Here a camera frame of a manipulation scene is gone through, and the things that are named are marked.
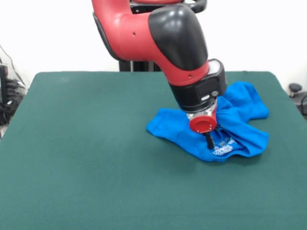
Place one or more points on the dark green table cloth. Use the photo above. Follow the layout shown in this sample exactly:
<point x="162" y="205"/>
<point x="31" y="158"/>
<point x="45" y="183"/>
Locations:
<point x="72" y="167"/>

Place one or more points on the black electronics box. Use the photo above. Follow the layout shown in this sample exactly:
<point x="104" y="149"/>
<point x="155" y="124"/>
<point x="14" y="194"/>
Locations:
<point x="3" y="83"/>

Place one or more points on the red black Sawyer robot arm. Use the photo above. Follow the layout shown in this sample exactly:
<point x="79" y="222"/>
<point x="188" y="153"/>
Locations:
<point x="158" y="40"/>

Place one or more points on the blue printed t-shirt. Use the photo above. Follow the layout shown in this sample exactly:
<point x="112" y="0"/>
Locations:
<point x="251" y="139"/>

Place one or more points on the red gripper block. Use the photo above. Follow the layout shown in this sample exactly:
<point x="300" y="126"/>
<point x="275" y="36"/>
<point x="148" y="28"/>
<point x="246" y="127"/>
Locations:
<point x="202" y="123"/>

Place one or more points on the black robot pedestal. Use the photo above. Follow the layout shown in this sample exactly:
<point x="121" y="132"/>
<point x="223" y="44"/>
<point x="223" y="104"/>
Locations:
<point x="141" y="65"/>

